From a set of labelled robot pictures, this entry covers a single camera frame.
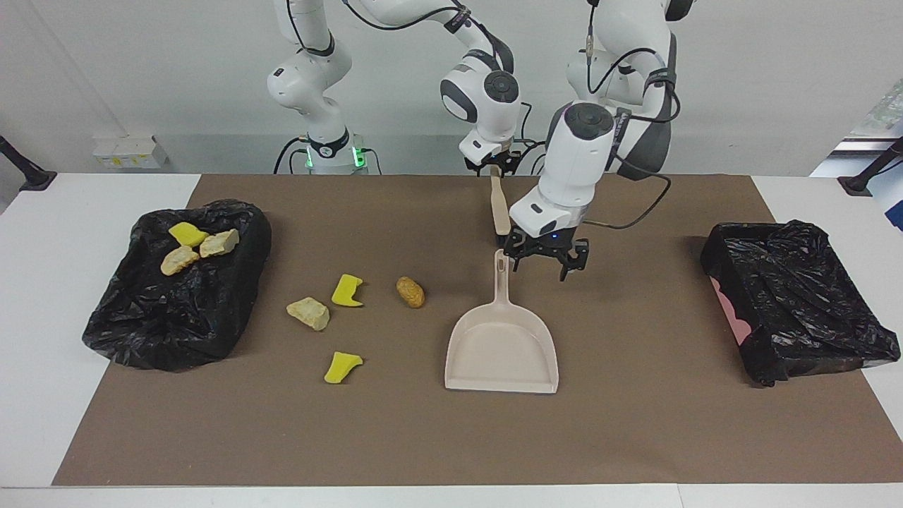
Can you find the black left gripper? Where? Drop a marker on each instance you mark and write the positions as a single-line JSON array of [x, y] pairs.
[[550, 245]]

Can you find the black clamp stand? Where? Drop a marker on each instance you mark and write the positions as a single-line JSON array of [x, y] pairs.
[[871, 173], [25, 173]]

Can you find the white power strip box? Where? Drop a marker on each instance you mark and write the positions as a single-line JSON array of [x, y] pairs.
[[127, 152]]

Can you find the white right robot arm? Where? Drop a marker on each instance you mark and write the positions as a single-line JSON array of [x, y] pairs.
[[487, 99]]

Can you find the green and yellow sponge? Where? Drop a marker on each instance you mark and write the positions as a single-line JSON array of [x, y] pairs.
[[188, 233]]

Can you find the orange striped sponge chunk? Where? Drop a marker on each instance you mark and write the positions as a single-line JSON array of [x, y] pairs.
[[178, 260]]

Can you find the black plastic trash bag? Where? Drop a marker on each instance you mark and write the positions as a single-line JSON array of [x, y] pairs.
[[176, 317], [804, 296]]

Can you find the brown table mat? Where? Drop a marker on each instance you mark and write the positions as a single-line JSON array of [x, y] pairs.
[[282, 437]]

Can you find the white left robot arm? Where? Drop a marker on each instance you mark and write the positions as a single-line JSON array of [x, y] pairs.
[[578, 162]]

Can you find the yellow sponge wedge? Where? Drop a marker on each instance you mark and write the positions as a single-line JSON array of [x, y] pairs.
[[341, 367]]

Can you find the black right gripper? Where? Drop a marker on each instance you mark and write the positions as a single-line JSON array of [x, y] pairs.
[[494, 162]]

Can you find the pink plastic bin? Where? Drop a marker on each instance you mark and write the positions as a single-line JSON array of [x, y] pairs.
[[734, 317]]

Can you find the pale cream sponge chunk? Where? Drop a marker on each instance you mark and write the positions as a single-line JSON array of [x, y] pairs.
[[219, 243], [309, 314]]

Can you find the yellow notched sponge piece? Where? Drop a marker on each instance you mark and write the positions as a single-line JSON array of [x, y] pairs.
[[346, 292]]

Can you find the beige plastic dustpan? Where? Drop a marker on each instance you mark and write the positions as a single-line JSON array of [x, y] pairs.
[[501, 353]]

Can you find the brown cracked sponge lump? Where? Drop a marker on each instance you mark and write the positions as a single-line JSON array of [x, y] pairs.
[[410, 292]]

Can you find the beige hand brush black bristles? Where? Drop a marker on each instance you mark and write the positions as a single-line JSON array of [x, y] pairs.
[[500, 212]]

